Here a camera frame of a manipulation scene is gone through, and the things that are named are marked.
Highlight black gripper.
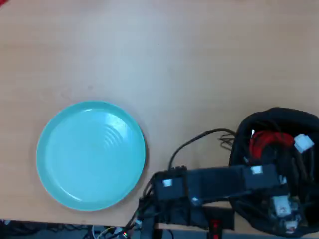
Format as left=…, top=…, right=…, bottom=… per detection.
left=268, top=193, right=309, bottom=234

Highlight turquoise green bowl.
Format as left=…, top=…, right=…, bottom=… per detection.
left=36, top=100, right=147, bottom=212

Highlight red and black table clamp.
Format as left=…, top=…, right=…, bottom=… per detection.
left=203, top=206, right=235, bottom=239

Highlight controller board with LED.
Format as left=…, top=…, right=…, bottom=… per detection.
left=94, top=225, right=133, bottom=239

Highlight thin black servo wires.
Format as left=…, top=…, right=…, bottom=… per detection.
left=218, top=133, right=236, bottom=150

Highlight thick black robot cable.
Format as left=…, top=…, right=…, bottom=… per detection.
left=168, top=127, right=237, bottom=173

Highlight dark cable clutter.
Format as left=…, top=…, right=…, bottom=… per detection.
left=0, top=219, right=95, bottom=239

